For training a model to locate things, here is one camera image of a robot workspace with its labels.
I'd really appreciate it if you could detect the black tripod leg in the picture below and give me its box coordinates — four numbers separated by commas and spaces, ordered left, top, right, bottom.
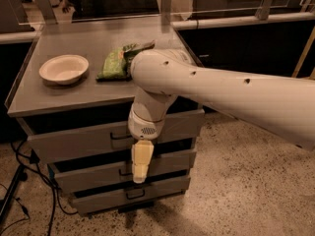
0, 165, 26, 224

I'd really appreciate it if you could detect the grey top drawer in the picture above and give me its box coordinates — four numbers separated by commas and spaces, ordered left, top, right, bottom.
28, 109, 205, 163

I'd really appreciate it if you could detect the grey drawer cabinet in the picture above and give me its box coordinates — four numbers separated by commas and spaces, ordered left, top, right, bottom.
8, 17, 202, 209

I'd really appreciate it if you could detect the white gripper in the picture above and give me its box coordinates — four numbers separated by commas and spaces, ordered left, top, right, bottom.
128, 109, 164, 184

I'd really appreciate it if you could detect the black floor cable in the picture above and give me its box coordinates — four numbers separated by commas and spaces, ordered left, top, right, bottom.
0, 140, 79, 236

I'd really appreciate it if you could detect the white bowl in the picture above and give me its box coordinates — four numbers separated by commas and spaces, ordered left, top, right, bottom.
38, 55, 89, 86

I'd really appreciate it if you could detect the green chip bag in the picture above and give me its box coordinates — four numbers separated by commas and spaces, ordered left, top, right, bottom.
95, 40, 156, 82

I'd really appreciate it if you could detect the grey middle drawer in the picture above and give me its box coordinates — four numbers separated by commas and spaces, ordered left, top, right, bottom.
50, 148, 196, 193

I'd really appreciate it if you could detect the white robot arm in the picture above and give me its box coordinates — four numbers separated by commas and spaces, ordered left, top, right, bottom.
128, 49, 315, 184

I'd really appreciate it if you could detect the white horizontal rail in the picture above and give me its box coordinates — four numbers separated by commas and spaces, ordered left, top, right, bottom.
171, 12, 315, 30

